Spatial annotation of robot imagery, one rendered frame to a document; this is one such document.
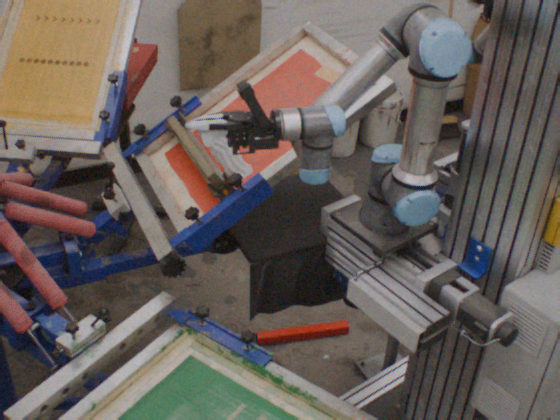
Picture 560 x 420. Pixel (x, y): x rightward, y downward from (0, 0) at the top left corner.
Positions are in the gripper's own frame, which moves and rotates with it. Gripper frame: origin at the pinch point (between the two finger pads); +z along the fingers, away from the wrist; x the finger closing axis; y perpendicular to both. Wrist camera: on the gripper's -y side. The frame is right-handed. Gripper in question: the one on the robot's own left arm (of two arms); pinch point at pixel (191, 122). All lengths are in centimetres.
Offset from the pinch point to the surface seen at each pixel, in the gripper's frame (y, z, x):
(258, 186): 34, -23, 35
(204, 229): 45, -6, 34
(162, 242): 48, 6, 33
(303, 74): 13, -47, 76
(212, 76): 69, -45, 277
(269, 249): 66, -30, 53
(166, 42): 46, -17, 273
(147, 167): 42, 7, 77
